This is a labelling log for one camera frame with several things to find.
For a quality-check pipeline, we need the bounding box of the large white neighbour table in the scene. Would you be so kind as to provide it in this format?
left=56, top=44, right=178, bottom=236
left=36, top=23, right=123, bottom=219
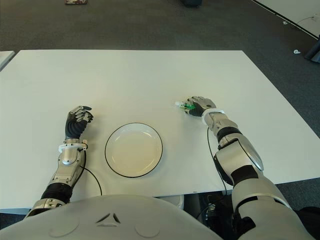
left=251, top=0, right=320, bottom=40

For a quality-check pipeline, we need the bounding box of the white plate with black rim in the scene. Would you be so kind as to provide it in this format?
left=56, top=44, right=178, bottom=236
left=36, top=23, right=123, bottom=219
left=104, top=122, right=164, bottom=179

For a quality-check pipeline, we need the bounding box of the dark grey chair base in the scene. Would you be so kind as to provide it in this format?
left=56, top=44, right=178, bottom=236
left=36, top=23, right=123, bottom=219
left=304, top=39, right=320, bottom=63

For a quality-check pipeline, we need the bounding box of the green white toothpaste tube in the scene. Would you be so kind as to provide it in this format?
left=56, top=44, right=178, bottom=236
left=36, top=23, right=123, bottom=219
left=174, top=100, right=196, bottom=111

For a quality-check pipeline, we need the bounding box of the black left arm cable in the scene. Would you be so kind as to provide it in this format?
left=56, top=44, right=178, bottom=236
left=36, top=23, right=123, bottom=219
left=81, top=147, right=104, bottom=196

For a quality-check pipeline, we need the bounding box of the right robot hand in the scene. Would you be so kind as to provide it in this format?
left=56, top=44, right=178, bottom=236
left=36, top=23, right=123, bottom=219
left=184, top=95, right=217, bottom=118

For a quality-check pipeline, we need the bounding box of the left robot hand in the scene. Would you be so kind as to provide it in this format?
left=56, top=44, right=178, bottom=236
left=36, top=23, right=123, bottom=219
left=64, top=105, right=95, bottom=141

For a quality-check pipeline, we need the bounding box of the small white neighbour table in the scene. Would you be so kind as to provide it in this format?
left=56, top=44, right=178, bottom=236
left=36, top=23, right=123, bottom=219
left=0, top=50, right=15, bottom=72

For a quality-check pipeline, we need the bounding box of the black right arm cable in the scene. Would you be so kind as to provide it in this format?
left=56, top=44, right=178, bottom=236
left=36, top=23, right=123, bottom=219
left=206, top=126, right=229, bottom=196

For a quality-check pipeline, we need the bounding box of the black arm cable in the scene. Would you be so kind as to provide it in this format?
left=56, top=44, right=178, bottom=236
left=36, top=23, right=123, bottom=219
left=206, top=126, right=229, bottom=196
left=81, top=147, right=104, bottom=196

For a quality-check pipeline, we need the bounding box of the grey robot torso shell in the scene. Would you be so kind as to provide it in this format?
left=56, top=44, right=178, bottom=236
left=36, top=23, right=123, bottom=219
left=0, top=193, right=223, bottom=240

